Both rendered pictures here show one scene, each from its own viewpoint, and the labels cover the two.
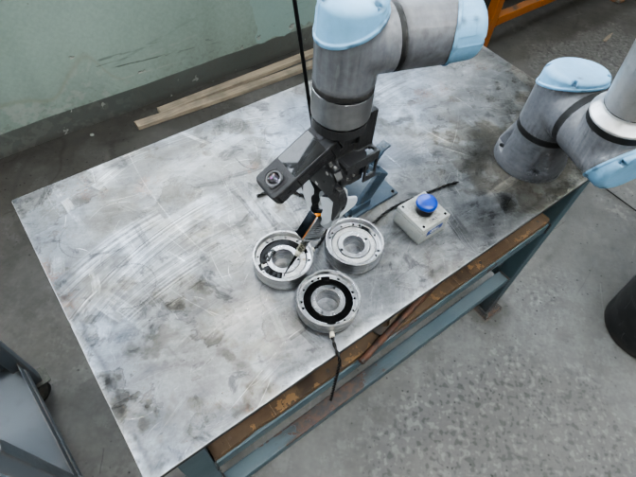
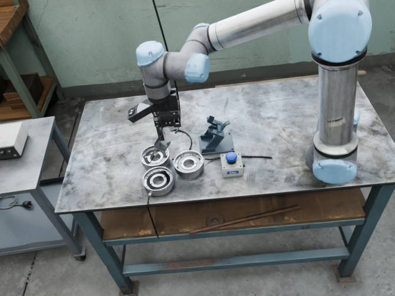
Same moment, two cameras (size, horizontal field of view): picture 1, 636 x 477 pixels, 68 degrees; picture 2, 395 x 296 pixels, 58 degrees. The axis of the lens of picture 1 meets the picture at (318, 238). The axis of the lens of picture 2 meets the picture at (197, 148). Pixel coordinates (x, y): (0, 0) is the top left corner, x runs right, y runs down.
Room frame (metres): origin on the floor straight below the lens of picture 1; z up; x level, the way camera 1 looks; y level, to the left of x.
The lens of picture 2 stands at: (-0.07, -0.68, 1.76)
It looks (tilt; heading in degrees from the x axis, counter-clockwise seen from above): 46 degrees down; 45
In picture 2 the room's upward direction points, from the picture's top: 8 degrees counter-clockwise
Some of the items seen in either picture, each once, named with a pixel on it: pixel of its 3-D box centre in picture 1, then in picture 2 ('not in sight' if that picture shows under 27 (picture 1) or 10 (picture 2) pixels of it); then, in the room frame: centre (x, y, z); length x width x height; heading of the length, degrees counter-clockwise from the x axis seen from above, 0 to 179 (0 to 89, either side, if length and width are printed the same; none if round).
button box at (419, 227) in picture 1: (423, 216); (233, 164); (0.58, -0.20, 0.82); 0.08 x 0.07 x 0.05; 131
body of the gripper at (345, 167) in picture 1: (340, 147); (164, 108); (0.48, -0.02, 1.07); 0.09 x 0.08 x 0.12; 132
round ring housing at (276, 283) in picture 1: (283, 260); (155, 158); (0.45, 0.06, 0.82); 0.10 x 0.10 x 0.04
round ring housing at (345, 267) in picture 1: (353, 246); (188, 164); (0.49, -0.07, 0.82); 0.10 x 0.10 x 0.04
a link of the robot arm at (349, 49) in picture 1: (351, 41); (153, 64); (0.48, -0.02, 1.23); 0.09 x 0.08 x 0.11; 112
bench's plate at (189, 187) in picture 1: (353, 173); (223, 135); (0.70, -0.06, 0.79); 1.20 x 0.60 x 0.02; 131
